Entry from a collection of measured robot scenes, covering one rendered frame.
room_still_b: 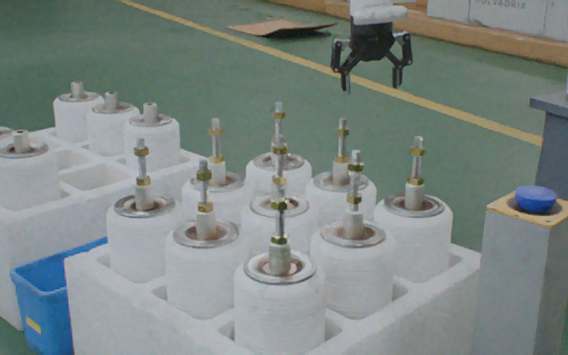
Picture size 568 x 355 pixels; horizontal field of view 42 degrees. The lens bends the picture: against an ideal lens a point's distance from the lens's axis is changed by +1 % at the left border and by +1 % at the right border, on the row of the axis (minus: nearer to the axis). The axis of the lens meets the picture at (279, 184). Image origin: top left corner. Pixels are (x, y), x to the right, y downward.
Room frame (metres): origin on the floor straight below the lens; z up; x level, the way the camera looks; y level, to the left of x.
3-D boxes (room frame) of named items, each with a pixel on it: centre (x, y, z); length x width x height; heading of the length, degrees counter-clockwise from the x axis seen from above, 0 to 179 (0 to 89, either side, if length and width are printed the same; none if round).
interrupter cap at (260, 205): (0.84, 0.00, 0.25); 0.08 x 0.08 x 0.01
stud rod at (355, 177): (0.76, -0.08, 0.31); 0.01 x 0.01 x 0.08; 81
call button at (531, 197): (0.69, -0.26, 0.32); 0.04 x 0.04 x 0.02
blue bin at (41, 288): (0.99, 0.24, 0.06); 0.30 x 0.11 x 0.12; 134
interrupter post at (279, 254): (0.67, 0.00, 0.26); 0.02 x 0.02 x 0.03
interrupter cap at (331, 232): (0.76, -0.08, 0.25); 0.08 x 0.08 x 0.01
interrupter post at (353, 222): (0.76, -0.08, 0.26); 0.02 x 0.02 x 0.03
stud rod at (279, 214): (0.67, 0.00, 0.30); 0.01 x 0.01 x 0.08; 47
